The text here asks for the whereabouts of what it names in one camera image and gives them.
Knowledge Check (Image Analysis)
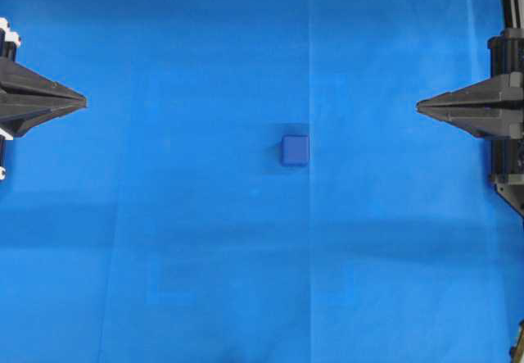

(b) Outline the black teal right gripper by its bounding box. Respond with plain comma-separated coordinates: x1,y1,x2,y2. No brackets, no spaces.
417,32,523,142

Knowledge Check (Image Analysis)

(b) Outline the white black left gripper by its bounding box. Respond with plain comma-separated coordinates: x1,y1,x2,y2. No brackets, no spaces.
0,17,88,181

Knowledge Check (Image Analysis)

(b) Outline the blue block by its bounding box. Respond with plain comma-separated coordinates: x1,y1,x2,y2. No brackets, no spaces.
281,135,309,166

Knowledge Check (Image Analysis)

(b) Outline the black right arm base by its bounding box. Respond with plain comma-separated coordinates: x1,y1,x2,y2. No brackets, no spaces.
490,139,523,217

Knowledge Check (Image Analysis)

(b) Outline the blue table cloth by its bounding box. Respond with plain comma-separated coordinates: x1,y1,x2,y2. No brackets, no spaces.
1,0,523,362

